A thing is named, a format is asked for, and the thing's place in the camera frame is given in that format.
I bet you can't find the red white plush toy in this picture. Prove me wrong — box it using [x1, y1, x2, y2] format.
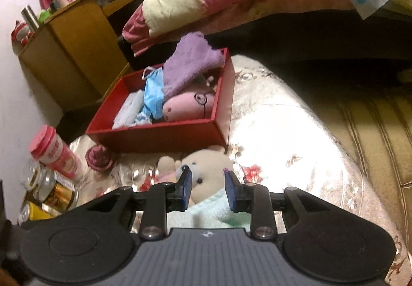
[11, 20, 35, 47]

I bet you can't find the pink pig plush toy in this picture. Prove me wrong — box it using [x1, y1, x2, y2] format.
[161, 75, 217, 121]

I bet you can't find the purple towel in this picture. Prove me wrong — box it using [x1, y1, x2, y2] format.
[162, 32, 225, 99]

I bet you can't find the olive striped cushion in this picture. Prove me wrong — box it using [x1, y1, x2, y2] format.
[303, 70, 412, 242]

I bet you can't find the maroon fabric scrunchie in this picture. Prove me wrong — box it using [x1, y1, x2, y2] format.
[87, 145, 116, 171]

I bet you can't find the clear glass jar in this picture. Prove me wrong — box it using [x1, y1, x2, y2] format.
[24, 162, 80, 211]

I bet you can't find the red cardboard box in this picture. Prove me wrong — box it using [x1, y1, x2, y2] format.
[85, 47, 233, 155]

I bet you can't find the steel thermos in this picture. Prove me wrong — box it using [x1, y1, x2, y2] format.
[21, 5, 40, 33]

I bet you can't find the pale green towel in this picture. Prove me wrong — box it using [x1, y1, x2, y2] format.
[167, 189, 252, 229]

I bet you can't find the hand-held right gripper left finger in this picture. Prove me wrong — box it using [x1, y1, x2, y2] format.
[86, 166, 194, 240]

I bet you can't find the beige teddy bear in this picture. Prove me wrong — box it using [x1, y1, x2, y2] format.
[157, 145, 236, 207]

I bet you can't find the green toy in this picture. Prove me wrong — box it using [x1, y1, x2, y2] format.
[39, 8, 57, 23]

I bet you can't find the wooden cabinet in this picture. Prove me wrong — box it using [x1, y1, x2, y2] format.
[19, 0, 168, 112]

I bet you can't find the pink lidded cup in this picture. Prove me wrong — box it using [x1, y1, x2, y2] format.
[29, 124, 85, 181]

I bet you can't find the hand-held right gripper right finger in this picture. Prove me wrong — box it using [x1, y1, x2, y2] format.
[223, 168, 323, 240]

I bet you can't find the metal drink can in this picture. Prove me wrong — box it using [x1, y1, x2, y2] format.
[18, 201, 54, 226]

